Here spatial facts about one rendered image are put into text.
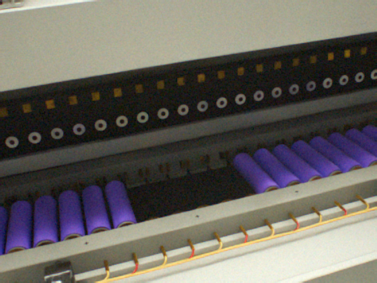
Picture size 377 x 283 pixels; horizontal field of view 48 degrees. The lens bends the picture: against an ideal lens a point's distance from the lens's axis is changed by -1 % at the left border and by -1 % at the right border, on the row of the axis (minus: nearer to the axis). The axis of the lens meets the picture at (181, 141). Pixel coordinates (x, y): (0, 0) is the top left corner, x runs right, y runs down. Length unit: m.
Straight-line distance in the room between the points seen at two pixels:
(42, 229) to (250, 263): 0.16
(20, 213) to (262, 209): 0.19
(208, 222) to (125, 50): 0.14
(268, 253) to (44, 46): 0.21
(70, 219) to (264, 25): 0.20
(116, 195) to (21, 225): 0.08
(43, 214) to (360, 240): 0.25
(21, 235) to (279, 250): 0.19
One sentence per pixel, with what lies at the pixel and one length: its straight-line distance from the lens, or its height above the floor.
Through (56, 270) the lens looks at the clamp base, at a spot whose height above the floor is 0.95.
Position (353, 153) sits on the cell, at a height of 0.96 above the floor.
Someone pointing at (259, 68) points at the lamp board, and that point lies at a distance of 0.44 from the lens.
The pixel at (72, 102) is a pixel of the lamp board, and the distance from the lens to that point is 0.40.
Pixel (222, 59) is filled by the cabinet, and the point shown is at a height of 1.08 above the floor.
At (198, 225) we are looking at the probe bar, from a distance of 0.31.
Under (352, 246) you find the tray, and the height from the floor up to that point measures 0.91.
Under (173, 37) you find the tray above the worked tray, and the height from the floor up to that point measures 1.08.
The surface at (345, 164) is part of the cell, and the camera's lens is 0.40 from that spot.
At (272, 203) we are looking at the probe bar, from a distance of 0.33.
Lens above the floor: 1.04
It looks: 5 degrees down
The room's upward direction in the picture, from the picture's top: 10 degrees counter-clockwise
